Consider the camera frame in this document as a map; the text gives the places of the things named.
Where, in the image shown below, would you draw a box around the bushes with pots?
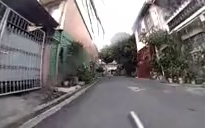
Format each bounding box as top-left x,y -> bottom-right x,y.
62,41 -> 106,88

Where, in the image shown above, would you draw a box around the dark trees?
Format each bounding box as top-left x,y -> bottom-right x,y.
99,32 -> 138,78

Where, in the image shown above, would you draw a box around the red gate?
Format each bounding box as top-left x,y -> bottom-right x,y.
136,46 -> 152,80

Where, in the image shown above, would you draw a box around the green gate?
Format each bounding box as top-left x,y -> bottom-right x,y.
49,30 -> 74,83

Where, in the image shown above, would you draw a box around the grey asphalt road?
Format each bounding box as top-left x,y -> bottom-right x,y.
33,75 -> 205,128

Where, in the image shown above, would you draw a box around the pink building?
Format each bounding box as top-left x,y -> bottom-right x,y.
39,0 -> 100,84

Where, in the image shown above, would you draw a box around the pale building with windows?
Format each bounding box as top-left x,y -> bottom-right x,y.
132,1 -> 169,54

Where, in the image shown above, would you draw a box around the pale concrete kerb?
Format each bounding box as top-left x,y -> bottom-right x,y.
18,79 -> 100,128

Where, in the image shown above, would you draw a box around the grey metal gate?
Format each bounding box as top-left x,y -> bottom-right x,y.
0,0 -> 47,98

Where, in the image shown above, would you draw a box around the grey building with balcony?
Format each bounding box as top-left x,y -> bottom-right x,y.
154,0 -> 205,84

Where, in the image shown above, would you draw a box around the grey concrete pavement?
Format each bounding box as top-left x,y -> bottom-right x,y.
0,83 -> 83,128

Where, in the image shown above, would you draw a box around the overhead wires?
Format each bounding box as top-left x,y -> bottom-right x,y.
79,0 -> 106,37

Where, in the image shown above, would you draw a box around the leafy bushes by wall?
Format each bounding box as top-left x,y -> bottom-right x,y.
140,29 -> 205,85

